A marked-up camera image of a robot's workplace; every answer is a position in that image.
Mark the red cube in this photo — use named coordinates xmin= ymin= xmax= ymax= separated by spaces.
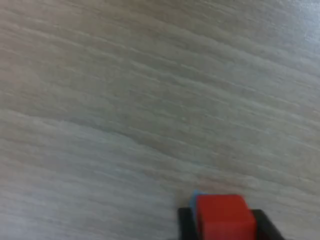
xmin=195 ymin=194 xmax=257 ymax=240

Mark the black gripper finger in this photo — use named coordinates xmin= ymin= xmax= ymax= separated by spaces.
xmin=251 ymin=209 xmax=286 ymax=240
xmin=177 ymin=207 xmax=201 ymax=240

